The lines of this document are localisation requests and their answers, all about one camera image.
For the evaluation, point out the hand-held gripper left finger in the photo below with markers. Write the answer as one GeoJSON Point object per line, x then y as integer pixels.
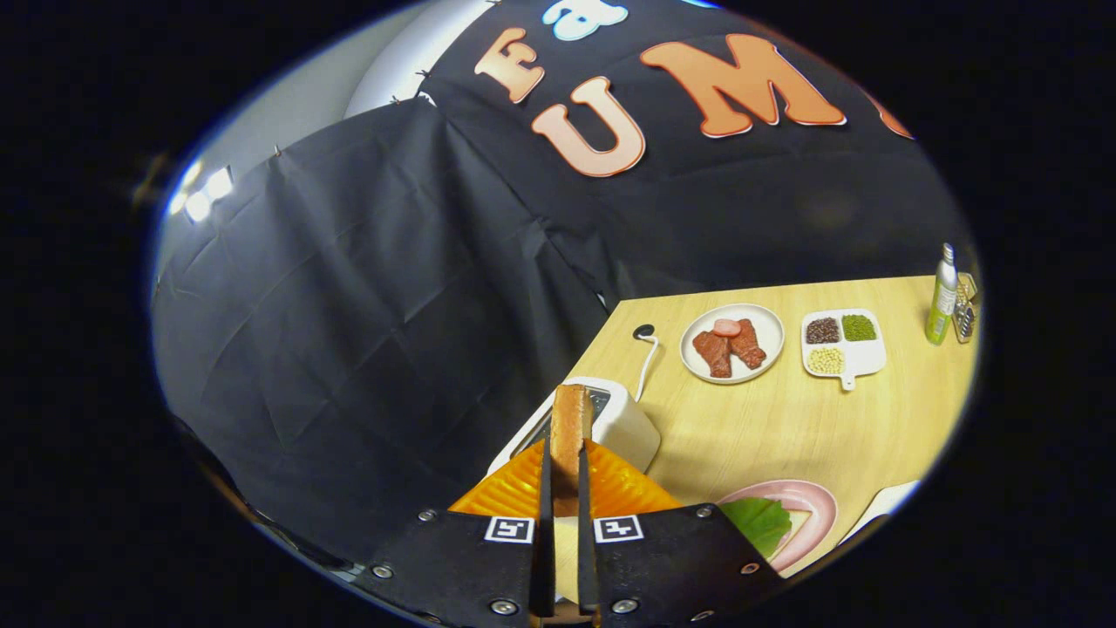
{"type": "Point", "coordinates": [462, 558]}

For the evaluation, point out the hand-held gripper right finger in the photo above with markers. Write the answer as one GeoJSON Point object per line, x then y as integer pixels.
{"type": "Point", "coordinates": [671, 558]}

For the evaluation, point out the green lettuce leaf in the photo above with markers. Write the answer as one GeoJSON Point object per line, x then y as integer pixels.
{"type": "Point", "coordinates": [757, 523]}

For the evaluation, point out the toasted bread slice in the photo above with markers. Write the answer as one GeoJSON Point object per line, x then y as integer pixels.
{"type": "Point", "coordinates": [571, 436]}

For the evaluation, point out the white bread slice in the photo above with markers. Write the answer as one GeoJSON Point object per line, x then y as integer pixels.
{"type": "Point", "coordinates": [798, 523]}

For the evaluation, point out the cream white toaster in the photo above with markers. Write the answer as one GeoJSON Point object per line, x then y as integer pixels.
{"type": "Point", "coordinates": [628, 427]}

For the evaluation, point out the pink round plate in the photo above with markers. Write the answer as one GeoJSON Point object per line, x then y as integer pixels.
{"type": "Point", "coordinates": [815, 506]}

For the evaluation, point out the brown meat piece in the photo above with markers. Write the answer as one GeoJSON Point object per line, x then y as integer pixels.
{"type": "Point", "coordinates": [713, 353]}
{"type": "Point", "coordinates": [748, 344]}

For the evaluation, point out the white rounded square plate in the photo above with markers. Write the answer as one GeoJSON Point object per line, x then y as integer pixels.
{"type": "Point", "coordinates": [881, 510]}

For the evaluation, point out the red sausage slice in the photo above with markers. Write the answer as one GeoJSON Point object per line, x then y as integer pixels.
{"type": "Point", "coordinates": [726, 327]}

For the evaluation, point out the round white meat plate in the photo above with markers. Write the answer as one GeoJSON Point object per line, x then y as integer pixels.
{"type": "Point", "coordinates": [772, 336]}

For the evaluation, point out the black backdrop cloth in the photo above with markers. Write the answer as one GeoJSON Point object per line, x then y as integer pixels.
{"type": "Point", "coordinates": [392, 305]}

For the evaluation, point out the white divided bean dish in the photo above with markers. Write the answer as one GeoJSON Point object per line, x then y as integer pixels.
{"type": "Point", "coordinates": [863, 353]}

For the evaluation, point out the silver bottle green label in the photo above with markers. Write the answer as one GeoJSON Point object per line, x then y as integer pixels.
{"type": "Point", "coordinates": [942, 301]}

